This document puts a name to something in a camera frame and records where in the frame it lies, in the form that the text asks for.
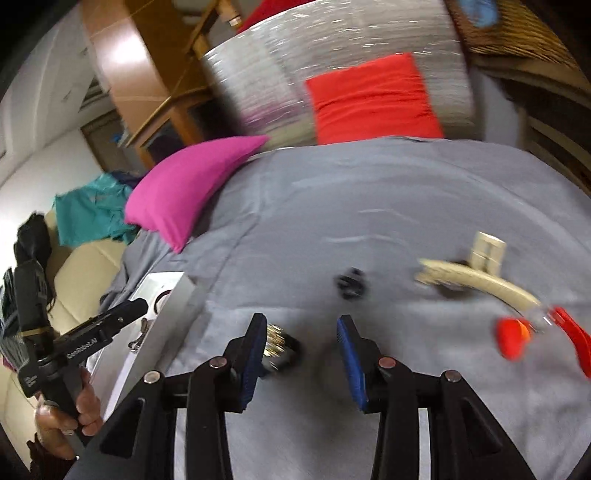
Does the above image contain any dark blue cloth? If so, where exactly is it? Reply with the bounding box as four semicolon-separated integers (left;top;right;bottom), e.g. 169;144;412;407
110;170;146;191

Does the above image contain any wicker basket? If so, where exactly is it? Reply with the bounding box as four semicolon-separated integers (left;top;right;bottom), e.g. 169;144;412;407
444;0;588;71

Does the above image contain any person's left forearm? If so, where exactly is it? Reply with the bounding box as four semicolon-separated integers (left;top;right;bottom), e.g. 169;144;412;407
27;431;77;477

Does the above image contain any cream rectangular hair clip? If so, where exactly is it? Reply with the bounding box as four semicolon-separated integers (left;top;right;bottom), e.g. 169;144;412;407
468;231;507;274

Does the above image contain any wooden cabinet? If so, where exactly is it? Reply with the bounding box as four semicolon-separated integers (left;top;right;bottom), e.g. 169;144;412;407
81;0;243;170

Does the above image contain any pink pillow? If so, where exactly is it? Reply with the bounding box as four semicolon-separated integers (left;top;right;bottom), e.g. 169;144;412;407
124;135;271;254

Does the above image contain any black hair clip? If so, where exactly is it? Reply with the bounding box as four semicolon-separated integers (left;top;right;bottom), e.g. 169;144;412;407
336;267;368;300

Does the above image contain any red pillow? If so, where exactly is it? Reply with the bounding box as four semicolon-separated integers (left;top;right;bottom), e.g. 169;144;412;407
305;52;445;145

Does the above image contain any brown louvred door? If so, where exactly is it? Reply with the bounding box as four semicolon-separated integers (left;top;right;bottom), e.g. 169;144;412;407
80;111;124;155

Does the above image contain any grey blanket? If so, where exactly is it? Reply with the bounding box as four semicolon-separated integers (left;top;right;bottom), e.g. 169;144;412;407
65;136;591;480

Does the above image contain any person's left hand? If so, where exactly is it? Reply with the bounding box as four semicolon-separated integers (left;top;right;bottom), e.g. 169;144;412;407
35;368;103;461

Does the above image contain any teal cloth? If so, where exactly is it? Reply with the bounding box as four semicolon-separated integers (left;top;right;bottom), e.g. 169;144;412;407
54;173;144;248

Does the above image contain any small metal jewelry piece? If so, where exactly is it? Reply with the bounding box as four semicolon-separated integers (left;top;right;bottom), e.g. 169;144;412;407
129;318;149;354

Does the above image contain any white jewelry box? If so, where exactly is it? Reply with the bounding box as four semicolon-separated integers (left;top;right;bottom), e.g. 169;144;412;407
91;271;186;374

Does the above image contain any cream curved hair comb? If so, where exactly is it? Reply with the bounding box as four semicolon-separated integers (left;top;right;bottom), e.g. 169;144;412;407
414;257;542;311

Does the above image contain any red cloth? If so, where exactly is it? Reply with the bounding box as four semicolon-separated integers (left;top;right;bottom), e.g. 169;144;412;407
235;0;320;34

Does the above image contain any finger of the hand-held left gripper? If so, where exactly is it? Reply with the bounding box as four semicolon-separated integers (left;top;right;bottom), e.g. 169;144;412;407
95;298;149;332

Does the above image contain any wooden shelf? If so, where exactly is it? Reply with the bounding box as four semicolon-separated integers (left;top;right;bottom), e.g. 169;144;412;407
475;51;591;197

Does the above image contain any silver quilted headboard cushion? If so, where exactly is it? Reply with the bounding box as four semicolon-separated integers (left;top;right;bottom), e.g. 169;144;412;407
202;0;477;151

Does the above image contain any beige sofa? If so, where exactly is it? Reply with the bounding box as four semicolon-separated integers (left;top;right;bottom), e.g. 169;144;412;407
0;211;139;444

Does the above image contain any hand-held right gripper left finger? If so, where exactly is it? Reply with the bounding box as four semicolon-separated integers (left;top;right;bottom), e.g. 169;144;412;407
62;313;269;480

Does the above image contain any black bag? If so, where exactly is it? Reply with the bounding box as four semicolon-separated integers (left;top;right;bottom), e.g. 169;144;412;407
14;211;54;267

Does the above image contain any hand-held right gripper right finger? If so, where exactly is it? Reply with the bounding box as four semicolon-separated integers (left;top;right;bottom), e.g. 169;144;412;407
336;315;537;480

